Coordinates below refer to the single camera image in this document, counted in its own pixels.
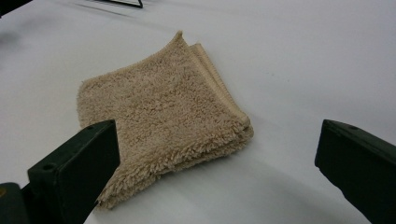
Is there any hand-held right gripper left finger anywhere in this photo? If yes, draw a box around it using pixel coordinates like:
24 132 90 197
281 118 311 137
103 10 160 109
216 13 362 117
21 119 121 224

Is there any black metal stand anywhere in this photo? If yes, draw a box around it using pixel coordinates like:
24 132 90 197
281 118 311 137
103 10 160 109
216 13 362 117
88 0 145 9

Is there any dark object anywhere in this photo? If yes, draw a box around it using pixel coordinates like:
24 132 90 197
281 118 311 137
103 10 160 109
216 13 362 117
0 0 34 17

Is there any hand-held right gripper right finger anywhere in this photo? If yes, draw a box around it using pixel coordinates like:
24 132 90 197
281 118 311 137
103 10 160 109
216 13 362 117
314 119 396 224

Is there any beige towel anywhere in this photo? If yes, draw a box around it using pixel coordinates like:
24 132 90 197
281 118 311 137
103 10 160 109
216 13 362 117
76 30 255 210

